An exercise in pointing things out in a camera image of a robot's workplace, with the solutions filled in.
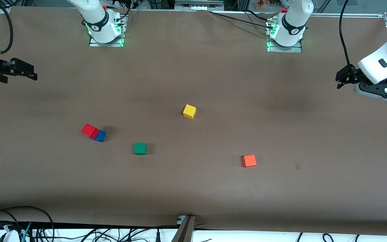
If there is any grey camera stand bracket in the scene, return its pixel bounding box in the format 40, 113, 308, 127
172, 215, 196, 242

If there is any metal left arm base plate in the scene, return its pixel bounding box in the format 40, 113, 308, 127
267, 17, 303, 53

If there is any brown table cover sheet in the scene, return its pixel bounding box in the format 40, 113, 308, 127
0, 6, 387, 236

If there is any black looped floor cable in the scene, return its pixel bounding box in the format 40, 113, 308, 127
0, 206, 54, 242

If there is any blue wooden block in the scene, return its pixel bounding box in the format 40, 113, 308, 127
89, 130, 106, 143

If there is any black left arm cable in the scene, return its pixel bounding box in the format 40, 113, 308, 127
339, 0, 353, 73

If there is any orange wooden block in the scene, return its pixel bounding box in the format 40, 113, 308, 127
242, 154, 257, 168

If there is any teal cable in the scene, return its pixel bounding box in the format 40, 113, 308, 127
21, 222, 33, 242

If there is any black cable to arm base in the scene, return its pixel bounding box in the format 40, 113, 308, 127
209, 10, 274, 29

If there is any grey power strip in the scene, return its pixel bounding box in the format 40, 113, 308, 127
175, 0, 224, 10

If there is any yellow wooden block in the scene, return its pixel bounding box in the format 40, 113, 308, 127
183, 104, 197, 119

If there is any red wooden block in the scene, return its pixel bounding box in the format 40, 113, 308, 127
81, 123, 99, 139

